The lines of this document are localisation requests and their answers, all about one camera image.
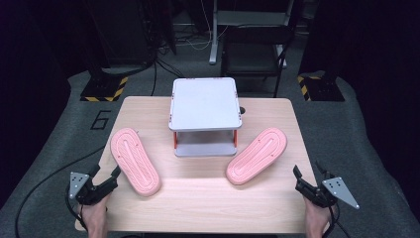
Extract white two-tier shoe rack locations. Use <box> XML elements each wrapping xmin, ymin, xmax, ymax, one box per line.
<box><xmin>167</xmin><ymin>77</ymin><xmax>244</xmax><ymax>158</ymax></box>

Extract person's right hand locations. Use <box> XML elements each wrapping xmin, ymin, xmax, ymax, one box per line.
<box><xmin>302</xmin><ymin>197</ymin><xmax>335</xmax><ymax>226</ymax></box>

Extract pink slipper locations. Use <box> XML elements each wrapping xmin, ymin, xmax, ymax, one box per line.
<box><xmin>109</xmin><ymin>127</ymin><xmax>162</xmax><ymax>198</ymax></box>
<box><xmin>225</xmin><ymin>127</ymin><xmax>288</xmax><ymax>186</ymax></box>

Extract long black floor cable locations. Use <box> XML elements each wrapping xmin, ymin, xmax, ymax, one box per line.
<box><xmin>14</xmin><ymin>146</ymin><xmax>106</xmax><ymax>238</ymax></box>

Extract person's left hand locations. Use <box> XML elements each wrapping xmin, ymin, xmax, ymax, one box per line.
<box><xmin>78</xmin><ymin>193</ymin><xmax>109</xmax><ymax>222</ymax></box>

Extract white desk frame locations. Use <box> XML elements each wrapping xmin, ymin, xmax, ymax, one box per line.
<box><xmin>208</xmin><ymin>0</ymin><xmax>295</xmax><ymax>69</ymax></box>

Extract dark equipment box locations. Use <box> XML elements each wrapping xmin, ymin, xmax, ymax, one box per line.
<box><xmin>93</xmin><ymin>0</ymin><xmax>157</xmax><ymax>67</ymax></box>

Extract black yellow-striped stand base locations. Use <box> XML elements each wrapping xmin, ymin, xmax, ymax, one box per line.
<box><xmin>296</xmin><ymin>70</ymin><xmax>347</xmax><ymax>102</ymax></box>
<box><xmin>79</xmin><ymin>67</ymin><xmax>130</xmax><ymax>103</ymax></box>

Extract black folding chair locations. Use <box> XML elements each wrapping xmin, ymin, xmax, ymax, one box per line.
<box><xmin>220</xmin><ymin>25</ymin><xmax>289</xmax><ymax>99</ymax></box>

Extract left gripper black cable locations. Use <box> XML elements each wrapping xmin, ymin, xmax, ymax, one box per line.
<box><xmin>64</xmin><ymin>184</ymin><xmax>89</xmax><ymax>232</ymax></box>

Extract black floor cable bundle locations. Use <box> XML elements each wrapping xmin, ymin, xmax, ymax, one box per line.
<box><xmin>150</xmin><ymin>41</ymin><xmax>186</xmax><ymax>97</ymax></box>

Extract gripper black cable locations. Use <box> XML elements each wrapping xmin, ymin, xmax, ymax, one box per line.
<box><xmin>64</xmin><ymin>184</ymin><xmax>89</xmax><ymax>232</ymax></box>
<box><xmin>325</xmin><ymin>204</ymin><xmax>352</xmax><ymax>238</ymax></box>

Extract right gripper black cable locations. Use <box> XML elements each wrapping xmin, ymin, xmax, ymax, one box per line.
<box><xmin>325</xmin><ymin>204</ymin><xmax>352</xmax><ymax>238</ymax></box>

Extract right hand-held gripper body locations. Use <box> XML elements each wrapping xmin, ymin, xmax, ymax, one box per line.
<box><xmin>294</xmin><ymin>176</ymin><xmax>361</xmax><ymax>210</ymax></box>

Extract white cable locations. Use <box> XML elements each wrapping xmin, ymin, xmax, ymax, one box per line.
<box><xmin>176</xmin><ymin>0</ymin><xmax>230</xmax><ymax>52</ymax></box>

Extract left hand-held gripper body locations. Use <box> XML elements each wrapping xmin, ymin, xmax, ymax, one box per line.
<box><xmin>67</xmin><ymin>172</ymin><xmax>112</xmax><ymax>206</ymax></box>

